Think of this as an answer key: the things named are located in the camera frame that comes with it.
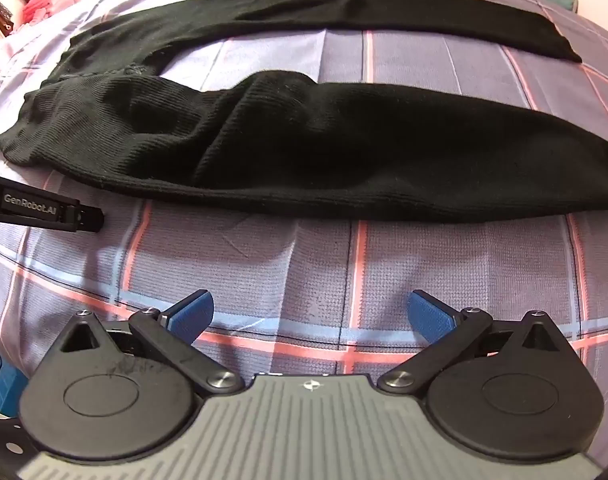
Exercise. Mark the black knit pants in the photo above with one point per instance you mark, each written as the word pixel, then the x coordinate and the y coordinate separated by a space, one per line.
pixel 280 143

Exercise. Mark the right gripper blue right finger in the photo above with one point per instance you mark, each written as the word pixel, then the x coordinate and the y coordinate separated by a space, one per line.
pixel 450 335

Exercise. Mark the purple plaid bed sheet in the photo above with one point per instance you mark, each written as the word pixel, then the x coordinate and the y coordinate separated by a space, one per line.
pixel 311 296

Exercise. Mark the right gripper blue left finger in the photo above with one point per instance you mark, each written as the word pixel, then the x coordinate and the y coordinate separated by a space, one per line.
pixel 167 336

